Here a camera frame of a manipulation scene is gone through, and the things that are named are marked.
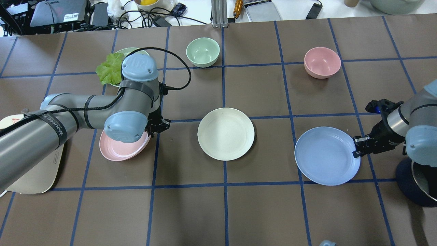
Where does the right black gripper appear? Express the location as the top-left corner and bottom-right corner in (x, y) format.
(353, 120), (405, 158)

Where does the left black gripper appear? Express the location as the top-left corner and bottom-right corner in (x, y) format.
(145, 108), (171, 138)

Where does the pink plate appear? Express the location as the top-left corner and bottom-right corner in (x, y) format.
(99, 132), (151, 162)

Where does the blue plate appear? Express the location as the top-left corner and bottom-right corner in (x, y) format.
(294, 126), (361, 186)

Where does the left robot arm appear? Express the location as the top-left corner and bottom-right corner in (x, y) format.
(0, 53), (164, 191)

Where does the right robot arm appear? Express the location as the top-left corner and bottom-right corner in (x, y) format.
(353, 81), (437, 167)

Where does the dark blue pot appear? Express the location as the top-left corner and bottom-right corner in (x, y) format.
(395, 158), (437, 207)

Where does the green lettuce leaf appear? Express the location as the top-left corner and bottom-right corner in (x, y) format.
(95, 53), (125, 85)

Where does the cream plate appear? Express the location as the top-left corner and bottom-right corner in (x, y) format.
(197, 107), (255, 161)

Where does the green plate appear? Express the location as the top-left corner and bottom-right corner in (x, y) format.
(111, 47), (151, 87)

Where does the green bowl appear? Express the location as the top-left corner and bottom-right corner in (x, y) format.
(186, 37), (221, 68)

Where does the pink bowl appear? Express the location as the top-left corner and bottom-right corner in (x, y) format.
(304, 47), (341, 79)

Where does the black power adapter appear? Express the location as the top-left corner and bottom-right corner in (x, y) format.
(152, 15), (173, 27)

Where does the white bowl with fruit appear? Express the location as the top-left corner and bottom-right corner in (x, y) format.
(134, 0), (176, 13)

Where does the cream toaster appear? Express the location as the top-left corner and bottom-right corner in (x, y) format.
(1, 110), (67, 194)

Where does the steel mixing bowl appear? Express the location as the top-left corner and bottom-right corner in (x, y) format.
(370, 0), (424, 15)

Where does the silver kitchen scale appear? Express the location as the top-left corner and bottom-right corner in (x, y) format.
(243, 0), (282, 22)

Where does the black laptop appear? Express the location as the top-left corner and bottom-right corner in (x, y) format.
(30, 0), (90, 28)

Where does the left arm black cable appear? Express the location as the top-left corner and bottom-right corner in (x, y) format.
(0, 47), (192, 137)

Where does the aluminium frame post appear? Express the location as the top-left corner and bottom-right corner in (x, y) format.
(211, 0), (228, 28)

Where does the orange handled tool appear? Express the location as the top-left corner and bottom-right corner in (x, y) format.
(233, 0), (243, 19)

